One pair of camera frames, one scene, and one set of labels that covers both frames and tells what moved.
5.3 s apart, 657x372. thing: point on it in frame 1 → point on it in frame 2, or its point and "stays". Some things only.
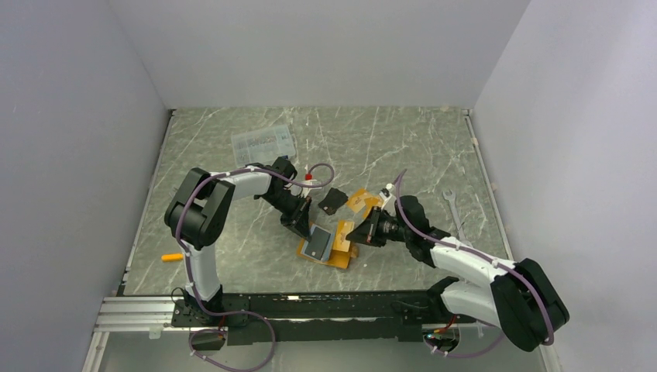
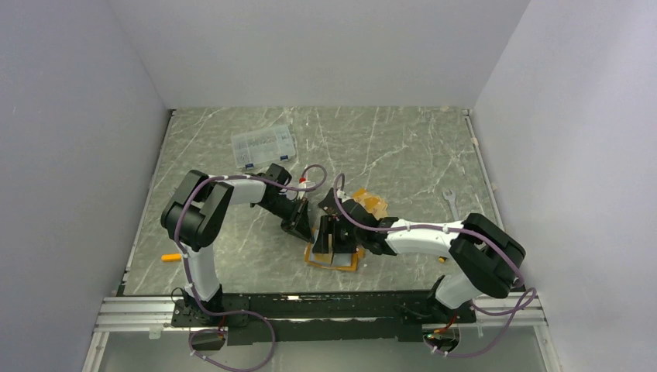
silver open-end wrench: x=451 y=197 stays
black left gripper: x=298 y=220 stays
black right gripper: x=366 y=232 → x=330 y=225
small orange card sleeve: x=369 y=202 stays
